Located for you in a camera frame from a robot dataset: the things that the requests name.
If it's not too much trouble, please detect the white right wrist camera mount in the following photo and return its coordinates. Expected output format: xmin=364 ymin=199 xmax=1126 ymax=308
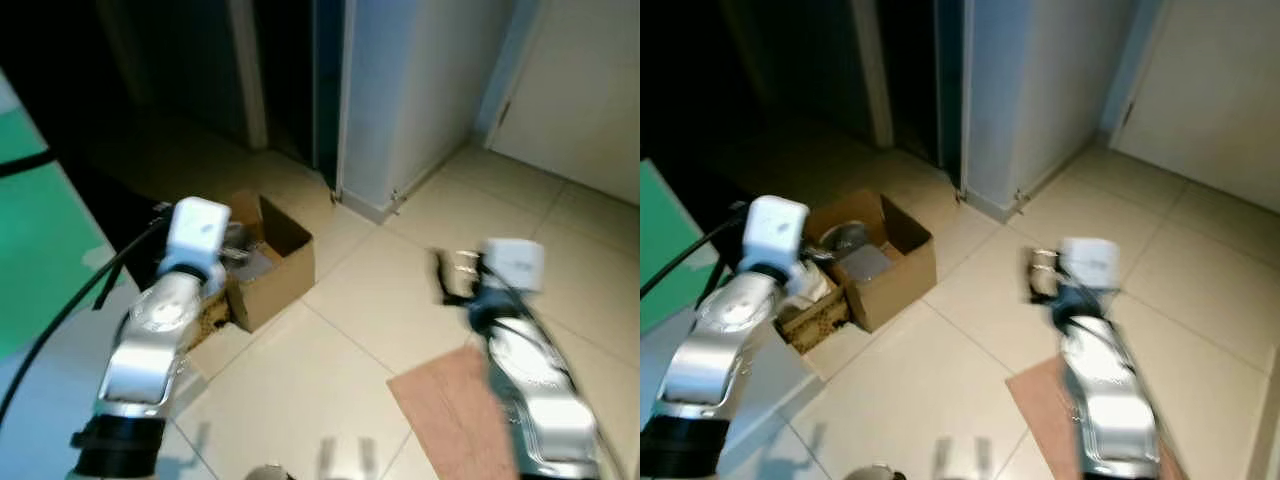
xmin=480 ymin=237 xmax=547 ymax=297
xmin=1058 ymin=237 xmax=1122 ymax=293

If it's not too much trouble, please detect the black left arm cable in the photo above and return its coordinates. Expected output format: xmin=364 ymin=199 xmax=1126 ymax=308
xmin=0 ymin=204 xmax=173 ymax=429
xmin=640 ymin=203 xmax=749 ymax=301

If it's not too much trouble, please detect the green board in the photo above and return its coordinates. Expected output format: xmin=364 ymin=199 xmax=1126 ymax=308
xmin=640 ymin=158 xmax=723 ymax=337
xmin=0 ymin=70 xmax=119 ymax=361

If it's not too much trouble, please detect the flat grey pad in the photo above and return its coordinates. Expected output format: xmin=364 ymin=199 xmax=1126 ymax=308
xmin=234 ymin=246 xmax=283 ymax=283
xmin=838 ymin=245 xmax=898 ymax=287

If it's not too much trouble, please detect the flat brown cardboard sheet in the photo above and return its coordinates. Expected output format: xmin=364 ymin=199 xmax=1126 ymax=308
xmin=1004 ymin=354 xmax=1193 ymax=480
xmin=387 ymin=344 xmax=523 ymax=480

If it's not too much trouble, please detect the white door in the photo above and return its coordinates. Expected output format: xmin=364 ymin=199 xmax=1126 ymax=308
xmin=1108 ymin=0 xmax=1280 ymax=215
xmin=486 ymin=0 xmax=641 ymax=207

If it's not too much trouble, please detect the open brown cardboard box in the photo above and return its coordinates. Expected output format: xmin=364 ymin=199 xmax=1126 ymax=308
xmin=186 ymin=189 xmax=317 ymax=351
xmin=772 ymin=189 xmax=939 ymax=357

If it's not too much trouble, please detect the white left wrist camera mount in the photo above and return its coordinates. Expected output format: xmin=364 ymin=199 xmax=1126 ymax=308
xmin=158 ymin=196 xmax=233 ymax=283
xmin=738 ymin=195 xmax=810 ymax=279

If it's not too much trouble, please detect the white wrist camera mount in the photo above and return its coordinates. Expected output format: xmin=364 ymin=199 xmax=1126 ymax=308
xmin=158 ymin=196 xmax=233 ymax=283
xmin=480 ymin=237 xmax=547 ymax=297
xmin=738 ymin=195 xmax=810 ymax=279
xmin=1058 ymin=237 xmax=1122 ymax=293

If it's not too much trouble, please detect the shiny metal bowl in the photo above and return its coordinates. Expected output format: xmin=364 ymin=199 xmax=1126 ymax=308
xmin=814 ymin=221 xmax=872 ymax=264

